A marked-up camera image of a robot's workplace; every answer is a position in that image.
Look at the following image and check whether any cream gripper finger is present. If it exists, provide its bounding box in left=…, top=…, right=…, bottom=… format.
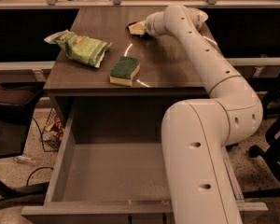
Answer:
left=128, top=21, right=147, bottom=36

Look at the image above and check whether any dark rxbar chocolate bar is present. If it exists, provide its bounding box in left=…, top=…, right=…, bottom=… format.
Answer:
left=126, top=21, right=137, bottom=30

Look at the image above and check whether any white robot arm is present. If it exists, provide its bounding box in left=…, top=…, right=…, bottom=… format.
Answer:
left=145, top=5, right=263, bottom=224

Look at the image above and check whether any open grey top drawer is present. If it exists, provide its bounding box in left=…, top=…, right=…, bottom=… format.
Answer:
left=22, top=97, right=267, bottom=224

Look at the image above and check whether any green yellow sponge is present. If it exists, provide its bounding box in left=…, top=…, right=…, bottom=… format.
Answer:
left=109, top=56, right=140, bottom=87

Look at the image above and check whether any green chip bag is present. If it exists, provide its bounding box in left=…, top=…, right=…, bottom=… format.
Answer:
left=44, top=30, right=111, bottom=68

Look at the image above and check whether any white bowl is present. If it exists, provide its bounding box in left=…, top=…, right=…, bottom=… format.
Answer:
left=193, top=9, right=208, bottom=31

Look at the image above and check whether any grey wooden cabinet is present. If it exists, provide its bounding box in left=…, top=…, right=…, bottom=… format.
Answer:
left=45, top=7, right=206, bottom=120

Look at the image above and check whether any black office chair left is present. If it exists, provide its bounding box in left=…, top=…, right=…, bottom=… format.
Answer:
left=0, top=82, right=49, bottom=202

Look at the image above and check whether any black office chair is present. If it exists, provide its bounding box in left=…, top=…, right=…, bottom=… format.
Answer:
left=243, top=73, right=280, bottom=199
left=0, top=82, right=49, bottom=202

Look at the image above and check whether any black office chair right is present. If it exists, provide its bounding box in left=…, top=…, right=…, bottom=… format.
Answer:
left=243, top=73, right=280, bottom=199

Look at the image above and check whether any wire basket with items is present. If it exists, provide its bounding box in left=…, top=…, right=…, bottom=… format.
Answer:
left=40, top=108, right=64, bottom=152

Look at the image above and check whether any black floor cable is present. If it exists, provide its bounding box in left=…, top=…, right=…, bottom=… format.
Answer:
left=25, top=117, right=54, bottom=187

